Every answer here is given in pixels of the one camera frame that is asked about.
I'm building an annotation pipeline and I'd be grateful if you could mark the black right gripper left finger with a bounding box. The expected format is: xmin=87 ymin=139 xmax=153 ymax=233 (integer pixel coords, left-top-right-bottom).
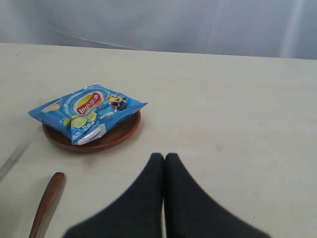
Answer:
xmin=64 ymin=153 xmax=164 ymax=238

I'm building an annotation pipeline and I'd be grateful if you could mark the brown red plate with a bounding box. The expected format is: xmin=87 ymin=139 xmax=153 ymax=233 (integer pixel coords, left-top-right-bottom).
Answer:
xmin=42 ymin=111 xmax=141 ymax=153

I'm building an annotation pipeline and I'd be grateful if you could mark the dark red wooden spoon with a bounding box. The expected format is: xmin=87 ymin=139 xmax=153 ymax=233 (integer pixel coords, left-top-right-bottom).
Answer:
xmin=28 ymin=172 xmax=65 ymax=238

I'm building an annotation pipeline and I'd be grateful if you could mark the blue chips bag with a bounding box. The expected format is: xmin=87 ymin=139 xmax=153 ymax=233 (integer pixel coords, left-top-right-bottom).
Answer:
xmin=28 ymin=84 xmax=146 ymax=146

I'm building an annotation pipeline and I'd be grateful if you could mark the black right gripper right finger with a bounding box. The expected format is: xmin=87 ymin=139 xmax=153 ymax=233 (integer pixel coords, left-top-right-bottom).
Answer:
xmin=163 ymin=153 xmax=269 ymax=238

